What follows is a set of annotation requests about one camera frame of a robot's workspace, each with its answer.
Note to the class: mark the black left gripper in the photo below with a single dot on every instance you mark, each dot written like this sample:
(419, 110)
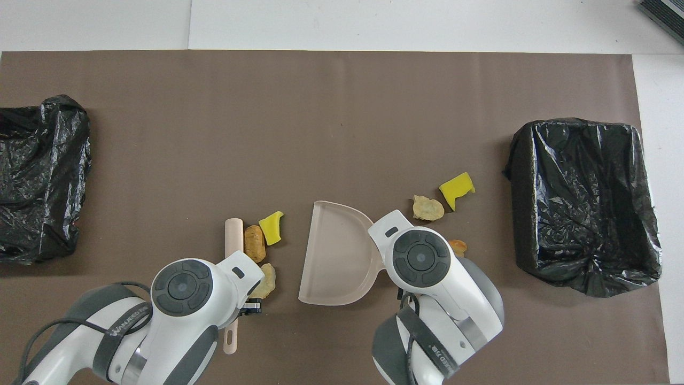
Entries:
(253, 307)

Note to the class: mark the pale ridged pastry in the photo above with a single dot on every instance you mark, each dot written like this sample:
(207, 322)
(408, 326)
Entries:
(267, 280)

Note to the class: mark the brown bread roll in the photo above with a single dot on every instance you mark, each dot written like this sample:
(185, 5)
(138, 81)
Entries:
(254, 243)

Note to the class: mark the pink hand brush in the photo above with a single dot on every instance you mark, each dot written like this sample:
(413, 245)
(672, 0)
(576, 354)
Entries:
(233, 235)

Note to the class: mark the small yellow sponge piece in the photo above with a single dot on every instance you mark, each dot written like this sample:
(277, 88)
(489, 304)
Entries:
(271, 229)

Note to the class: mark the pink plastic dustpan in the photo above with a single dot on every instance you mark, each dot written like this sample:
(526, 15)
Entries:
(331, 256)

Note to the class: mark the tan flaky pastry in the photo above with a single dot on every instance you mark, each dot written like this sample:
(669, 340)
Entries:
(427, 208)

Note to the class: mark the orange croissant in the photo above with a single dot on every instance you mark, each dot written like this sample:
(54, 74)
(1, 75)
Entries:
(458, 247)

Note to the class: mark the large yellow sponge piece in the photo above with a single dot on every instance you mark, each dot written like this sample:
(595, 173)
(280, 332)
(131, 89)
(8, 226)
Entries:
(455, 188)

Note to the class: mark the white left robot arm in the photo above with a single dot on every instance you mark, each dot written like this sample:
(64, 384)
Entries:
(181, 321)

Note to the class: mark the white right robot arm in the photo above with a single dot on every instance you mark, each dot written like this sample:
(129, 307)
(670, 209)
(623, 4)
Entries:
(427, 299)

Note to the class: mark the crumpled black bag covered bin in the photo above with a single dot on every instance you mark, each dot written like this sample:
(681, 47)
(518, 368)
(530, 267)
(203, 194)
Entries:
(43, 160)

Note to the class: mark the open bin with black liner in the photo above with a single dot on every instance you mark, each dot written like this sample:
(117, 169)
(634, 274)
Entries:
(561, 187)

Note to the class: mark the brown paper table mat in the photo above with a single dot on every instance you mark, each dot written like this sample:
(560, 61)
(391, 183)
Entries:
(320, 107)

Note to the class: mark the dark ribbed device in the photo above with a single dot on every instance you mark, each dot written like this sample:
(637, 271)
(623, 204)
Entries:
(668, 13)

